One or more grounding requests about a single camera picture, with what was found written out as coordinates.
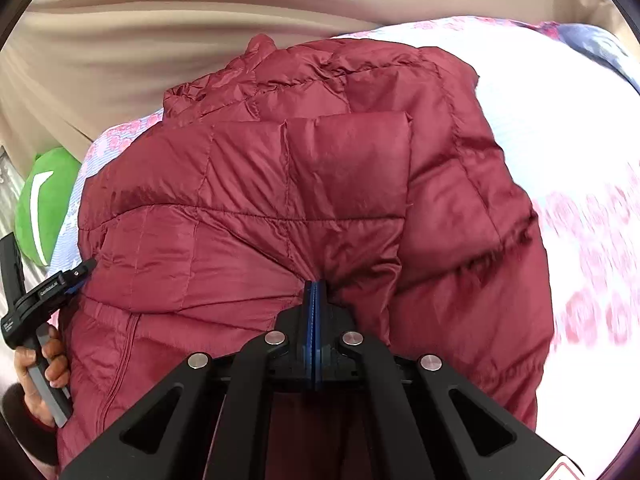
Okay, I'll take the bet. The beige curtain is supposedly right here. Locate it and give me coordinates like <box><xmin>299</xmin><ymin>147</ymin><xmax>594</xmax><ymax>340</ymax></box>
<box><xmin>0</xmin><ymin>0</ymin><xmax>626</xmax><ymax>181</ymax></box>

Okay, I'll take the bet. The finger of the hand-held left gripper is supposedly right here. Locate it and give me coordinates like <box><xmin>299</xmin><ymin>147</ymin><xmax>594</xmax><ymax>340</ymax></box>
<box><xmin>59</xmin><ymin>257</ymin><xmax>99</xmax><ymax>297</ymax></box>

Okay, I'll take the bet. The person's left forearm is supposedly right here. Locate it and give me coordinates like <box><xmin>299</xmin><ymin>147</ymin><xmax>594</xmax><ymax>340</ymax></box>
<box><xmin>0</xmin><ymin>384</ymin><xmax>60</xmax><ymax>467</ymax></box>

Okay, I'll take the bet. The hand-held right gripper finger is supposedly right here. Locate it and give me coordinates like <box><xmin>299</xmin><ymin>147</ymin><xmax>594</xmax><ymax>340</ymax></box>
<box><xmin>315</xmin><ymin>281</ymin><xmax>562</xmax><ymax>480</ymax></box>
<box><xmin>60</xmin><ymin>281</ymin><xmax>316</xmax><ymax>480</ymax></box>

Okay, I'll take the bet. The green plush pillow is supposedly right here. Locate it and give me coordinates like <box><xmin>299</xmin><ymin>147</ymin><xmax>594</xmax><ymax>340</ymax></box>
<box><xmin>14</xmin><ymin>146</ymin><xmax>83</xmax><ymax>267</ymax></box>

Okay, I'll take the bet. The person's left hand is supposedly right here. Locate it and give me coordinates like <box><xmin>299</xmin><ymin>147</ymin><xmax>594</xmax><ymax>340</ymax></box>
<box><xmin>13</xmin><ymin>329</ymin><xmax>72</xmax><ymax>427</ymax></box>

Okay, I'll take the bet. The floral pink blue bed sheet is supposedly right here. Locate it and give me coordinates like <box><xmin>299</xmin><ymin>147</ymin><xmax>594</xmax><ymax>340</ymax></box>
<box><xmin>47</xmin><ymin>16</ymin><xmax>640</xmax><ymax>480</ymax></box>

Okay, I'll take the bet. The maroon puffer jacket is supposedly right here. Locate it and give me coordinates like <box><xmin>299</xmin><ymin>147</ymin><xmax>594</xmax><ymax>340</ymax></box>
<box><xmin>56</xmin><ymin>34</ymin><xmax>555</xmax><ymax>480</ymax></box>

